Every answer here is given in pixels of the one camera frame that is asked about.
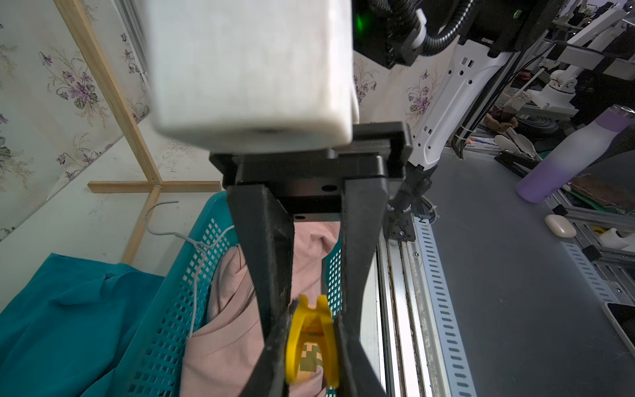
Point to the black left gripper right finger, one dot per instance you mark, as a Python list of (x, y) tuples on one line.
[(359, 278)]

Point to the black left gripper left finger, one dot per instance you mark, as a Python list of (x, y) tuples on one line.
[(266, 234)]

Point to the purple white water bottle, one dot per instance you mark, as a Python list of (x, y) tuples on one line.
[(574, 154)]

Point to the teal perforated plastic basket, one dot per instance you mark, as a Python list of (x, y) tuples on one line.
[(152, 364)]

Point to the teal t-shirt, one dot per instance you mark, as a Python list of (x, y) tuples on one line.
[(66, 332)]

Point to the wooden clothes rack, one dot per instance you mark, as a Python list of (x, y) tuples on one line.
[(153, 186)]

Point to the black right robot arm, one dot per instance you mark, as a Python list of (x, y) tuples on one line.
[(485, 36)]

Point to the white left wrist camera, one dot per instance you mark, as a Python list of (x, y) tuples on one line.
[(249, 77)]

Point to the yellow clothespin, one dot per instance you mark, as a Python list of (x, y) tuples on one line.
[(312, 325)]

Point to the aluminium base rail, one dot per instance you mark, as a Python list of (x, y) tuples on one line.
[(411, 333)]

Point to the pink t-shirt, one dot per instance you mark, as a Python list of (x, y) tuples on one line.
[(221, 355)]

